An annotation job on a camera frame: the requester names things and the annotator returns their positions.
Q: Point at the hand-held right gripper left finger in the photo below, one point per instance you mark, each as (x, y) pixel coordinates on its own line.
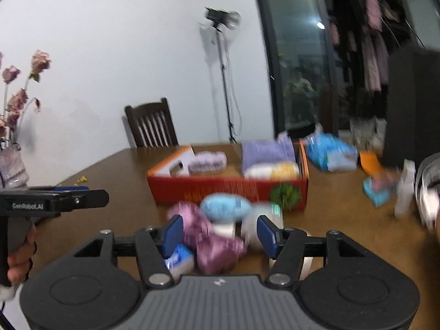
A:
(172, 235)

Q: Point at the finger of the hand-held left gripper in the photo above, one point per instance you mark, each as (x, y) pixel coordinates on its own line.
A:
(89, 199)
(72, 188)

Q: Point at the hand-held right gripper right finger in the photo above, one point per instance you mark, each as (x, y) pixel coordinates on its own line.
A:
(266, 235)

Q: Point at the white foam roll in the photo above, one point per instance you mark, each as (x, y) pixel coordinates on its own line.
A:
(252, 227)

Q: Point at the purple satin scrunchie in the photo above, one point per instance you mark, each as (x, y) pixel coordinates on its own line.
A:
(218, 252)
(190, 221)

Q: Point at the blue tissue packet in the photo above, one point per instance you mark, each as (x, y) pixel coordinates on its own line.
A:
(180, 261)

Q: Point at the blue plush toy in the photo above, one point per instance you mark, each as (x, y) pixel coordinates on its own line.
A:
(223, 206)

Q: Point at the red cardboard box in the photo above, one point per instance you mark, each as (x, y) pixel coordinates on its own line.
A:
(223, 189)

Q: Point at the yellow plush toy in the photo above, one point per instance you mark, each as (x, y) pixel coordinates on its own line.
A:
(285, 170)

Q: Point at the lavender fuzzy headband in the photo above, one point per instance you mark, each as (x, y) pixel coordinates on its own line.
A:
(208, 162)

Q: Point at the person's left hand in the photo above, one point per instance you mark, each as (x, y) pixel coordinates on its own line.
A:
(22, 261)

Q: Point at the scattered yellow flower petals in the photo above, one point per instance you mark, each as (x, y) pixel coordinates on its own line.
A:
(82, 178)

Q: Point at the purple glitter vase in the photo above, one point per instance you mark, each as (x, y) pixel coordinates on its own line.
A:
(12, 168)

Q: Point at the large patterned blue tissue pack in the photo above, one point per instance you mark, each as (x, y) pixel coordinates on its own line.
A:
(330, 153)

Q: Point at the dark wooden chair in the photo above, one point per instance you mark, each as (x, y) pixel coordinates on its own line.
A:
(147, 108)

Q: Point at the small blue and red packet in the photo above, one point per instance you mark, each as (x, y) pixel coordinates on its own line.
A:
(376, 192)

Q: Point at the orange packet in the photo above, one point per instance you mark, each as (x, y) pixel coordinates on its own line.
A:
(369, 161)

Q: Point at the dried pink roses bouquet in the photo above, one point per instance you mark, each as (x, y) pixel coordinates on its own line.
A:
(41, 60)

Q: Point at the white spray bottle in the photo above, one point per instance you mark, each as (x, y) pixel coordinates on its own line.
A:
(404, 192)

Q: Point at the black paper bag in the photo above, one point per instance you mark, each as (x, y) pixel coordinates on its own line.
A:
(412, 110)

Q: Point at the hanging clothes rack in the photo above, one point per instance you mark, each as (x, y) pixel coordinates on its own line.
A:
(292, 41)

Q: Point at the mauve hanging coat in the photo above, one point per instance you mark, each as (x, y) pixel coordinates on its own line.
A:
(373, 65)

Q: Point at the studio light on stand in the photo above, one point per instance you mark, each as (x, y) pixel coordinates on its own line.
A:
(220, 15)

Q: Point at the black hanging coat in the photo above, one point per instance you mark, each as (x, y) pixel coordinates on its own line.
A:
(347, 13)

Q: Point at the pink hanging jacket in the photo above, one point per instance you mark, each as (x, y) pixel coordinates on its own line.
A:
(373, 12)

